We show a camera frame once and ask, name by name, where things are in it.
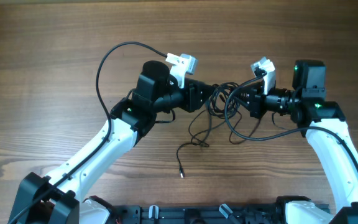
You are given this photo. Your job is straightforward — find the black USB cable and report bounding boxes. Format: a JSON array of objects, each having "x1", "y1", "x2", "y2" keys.
[{"x1": 175, "y1": 82, "x2": 264, "y2": 179}]

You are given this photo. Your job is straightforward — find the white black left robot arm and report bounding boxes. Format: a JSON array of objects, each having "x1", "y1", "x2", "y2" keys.
[{"x1": 9, "y1": 61, "x2": 215, "y2": 223}]

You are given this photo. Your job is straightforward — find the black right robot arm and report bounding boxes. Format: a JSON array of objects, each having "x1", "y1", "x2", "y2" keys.
[{"x1": 226, "y1": 58, "x2": 358, "y2": 223}]

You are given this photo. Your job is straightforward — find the black right camera cable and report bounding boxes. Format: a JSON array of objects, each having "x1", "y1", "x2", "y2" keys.
[{"x1": 224, "y1": 70, "x2": 358, "y2": 218}]

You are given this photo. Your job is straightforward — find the black camera cable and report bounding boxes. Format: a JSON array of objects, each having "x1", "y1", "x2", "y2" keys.
[
  {"x1": 224, "y1": 70, "x2": 358, "y2": 218},
  {"x1": 7, "y1": 41, "x2": 169, "y2": 224}
]

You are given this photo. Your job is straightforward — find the black left camera cable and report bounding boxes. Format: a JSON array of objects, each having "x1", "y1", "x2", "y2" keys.
[{"x1": 7, "y1": 41, "x2": 169, "y2": 224}]

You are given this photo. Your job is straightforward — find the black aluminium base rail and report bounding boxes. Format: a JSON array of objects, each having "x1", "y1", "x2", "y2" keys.
[{"x1": 109, "y1": 203, "x2": 285, "y2": 224}]

